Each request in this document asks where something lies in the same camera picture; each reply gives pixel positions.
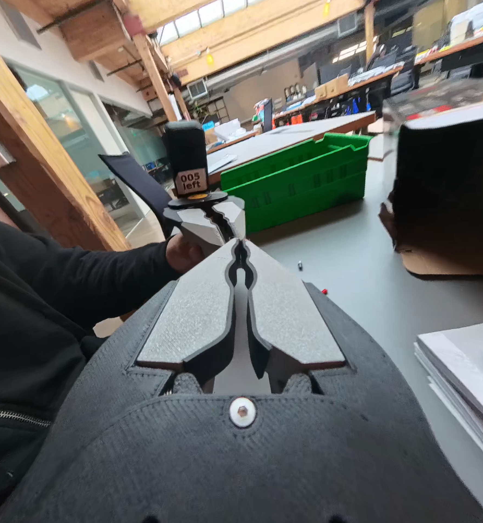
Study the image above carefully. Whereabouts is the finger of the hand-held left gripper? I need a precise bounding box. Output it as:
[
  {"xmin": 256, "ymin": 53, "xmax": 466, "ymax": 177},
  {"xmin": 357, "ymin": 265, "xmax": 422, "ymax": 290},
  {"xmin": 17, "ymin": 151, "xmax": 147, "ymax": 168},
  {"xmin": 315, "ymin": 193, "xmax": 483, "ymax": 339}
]
[
  {"xmin": 214, "ymin": 197, "xmax": 247, "ymax": 242},
  {"xmin": 176, "ymin": 208, "xmax": 232, "ymax": 257}
]

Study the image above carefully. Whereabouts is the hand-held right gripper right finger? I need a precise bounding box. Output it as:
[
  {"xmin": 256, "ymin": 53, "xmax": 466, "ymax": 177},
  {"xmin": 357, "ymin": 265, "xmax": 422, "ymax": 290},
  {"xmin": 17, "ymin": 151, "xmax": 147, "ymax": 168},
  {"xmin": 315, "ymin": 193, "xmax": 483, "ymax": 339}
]
[{"xmin": 243, "ymin": 239, "xmax": 346, "ymax": 389}]

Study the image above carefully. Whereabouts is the brown cardboard box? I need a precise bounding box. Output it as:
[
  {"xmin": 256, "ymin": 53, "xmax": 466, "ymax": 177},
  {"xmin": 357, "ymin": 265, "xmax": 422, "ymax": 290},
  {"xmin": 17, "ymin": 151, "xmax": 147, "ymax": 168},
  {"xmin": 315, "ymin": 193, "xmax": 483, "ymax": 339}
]
[{"xmin": 378, "ymin": 102, "xmax": 483, "ymax": 277}]

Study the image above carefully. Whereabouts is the wooden post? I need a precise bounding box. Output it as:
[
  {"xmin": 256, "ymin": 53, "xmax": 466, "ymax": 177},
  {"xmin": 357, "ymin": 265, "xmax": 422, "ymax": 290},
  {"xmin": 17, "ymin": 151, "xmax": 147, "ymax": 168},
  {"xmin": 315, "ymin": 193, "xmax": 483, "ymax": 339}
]
[{"xmin": 0, "ymin": 29, "xmax": 132, "ymax": 252}]

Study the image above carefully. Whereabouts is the person's left forearm black sleeve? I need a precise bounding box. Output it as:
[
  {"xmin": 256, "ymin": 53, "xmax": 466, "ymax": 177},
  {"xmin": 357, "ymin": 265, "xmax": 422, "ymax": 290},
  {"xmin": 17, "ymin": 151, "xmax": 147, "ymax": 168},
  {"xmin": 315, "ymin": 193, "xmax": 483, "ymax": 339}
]
[{"xmin": 41, "ymin": 239, "xmax": 182, "ymax": 328}]

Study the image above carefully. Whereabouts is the person's left hand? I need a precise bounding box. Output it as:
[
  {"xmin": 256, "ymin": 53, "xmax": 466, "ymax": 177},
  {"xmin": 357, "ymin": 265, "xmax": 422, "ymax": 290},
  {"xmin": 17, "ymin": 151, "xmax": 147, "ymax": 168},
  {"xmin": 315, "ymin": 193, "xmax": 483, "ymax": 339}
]
[{"xmin": 166, "ymin": 233, "xmax": 206, "ymax": 274}]

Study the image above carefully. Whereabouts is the lego instruction booklet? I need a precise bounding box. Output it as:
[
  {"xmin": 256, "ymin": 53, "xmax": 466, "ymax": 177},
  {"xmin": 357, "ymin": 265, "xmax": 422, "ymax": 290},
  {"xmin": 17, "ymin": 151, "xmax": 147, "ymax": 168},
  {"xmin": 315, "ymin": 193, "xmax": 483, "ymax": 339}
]
[{"xmin": 413, "ymin": 319, "xmax": 483, "ymax": 475}]

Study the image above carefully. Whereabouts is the green plastic bin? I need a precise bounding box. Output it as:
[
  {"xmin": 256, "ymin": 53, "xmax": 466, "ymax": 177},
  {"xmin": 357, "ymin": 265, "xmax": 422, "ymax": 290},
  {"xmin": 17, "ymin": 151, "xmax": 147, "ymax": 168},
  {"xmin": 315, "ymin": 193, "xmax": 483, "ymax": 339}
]
[{"xmin": 220, "ymin": 132, "xmax": 374, "ymax": 235}]

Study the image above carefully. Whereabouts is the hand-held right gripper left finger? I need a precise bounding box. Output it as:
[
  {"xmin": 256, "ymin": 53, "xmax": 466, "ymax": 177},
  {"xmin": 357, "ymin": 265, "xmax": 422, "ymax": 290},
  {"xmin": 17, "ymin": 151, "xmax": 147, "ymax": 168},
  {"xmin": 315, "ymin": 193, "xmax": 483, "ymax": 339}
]
[{"xmin": 135, "ymin": 239, "xmax": 242, "ymax": 390}]

